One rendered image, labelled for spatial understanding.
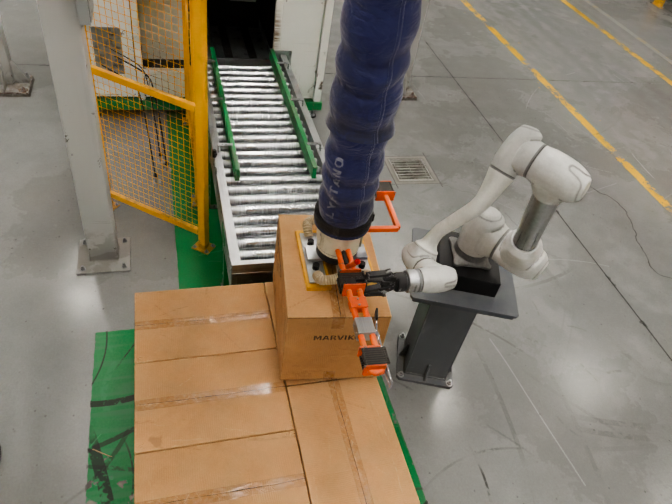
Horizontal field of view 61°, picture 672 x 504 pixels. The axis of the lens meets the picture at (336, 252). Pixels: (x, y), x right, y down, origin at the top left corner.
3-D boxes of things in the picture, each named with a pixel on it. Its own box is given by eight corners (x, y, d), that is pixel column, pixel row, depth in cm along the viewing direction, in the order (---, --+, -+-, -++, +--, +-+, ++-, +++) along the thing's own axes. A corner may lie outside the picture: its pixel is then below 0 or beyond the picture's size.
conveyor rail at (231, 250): (196, 74, 448) (196, 51, 436) (203, 74, 450) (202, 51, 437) (229, 289, 290) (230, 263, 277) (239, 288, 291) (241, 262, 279)
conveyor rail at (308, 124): (278, 76, 466) (280, 54, 453) (284, 76, 468) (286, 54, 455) (351, 279, 308) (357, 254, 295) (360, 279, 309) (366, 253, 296)
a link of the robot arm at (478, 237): (467, 228, 272) (483, 193, 256) (499, 249, 266) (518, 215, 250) (449, 244, 262) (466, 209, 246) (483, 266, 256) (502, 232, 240)
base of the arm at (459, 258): (482, 236, 279) (486, 228, 275) (490, 270, 263) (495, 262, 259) (446, 232, 276) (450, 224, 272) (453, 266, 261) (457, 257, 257)
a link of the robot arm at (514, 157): (485, 162, 200) (519, 181, 195) (515, 115, 194) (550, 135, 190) (493, 164, 212) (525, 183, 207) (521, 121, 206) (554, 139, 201)
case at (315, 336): (272, 276, 280) (278, 213, 253) (352, 277, 287) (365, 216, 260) (279, 380, 237) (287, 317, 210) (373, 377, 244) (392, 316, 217)
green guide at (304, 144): (269, 58, 454) (269, 47, 448) (282, 59, 457) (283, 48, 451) (311, 179, 344) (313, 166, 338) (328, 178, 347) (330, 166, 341)
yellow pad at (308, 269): (294, 233, 245) (295, 224, 242) (317, 233, 247) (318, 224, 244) (306, 291, 221) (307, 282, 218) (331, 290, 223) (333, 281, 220)
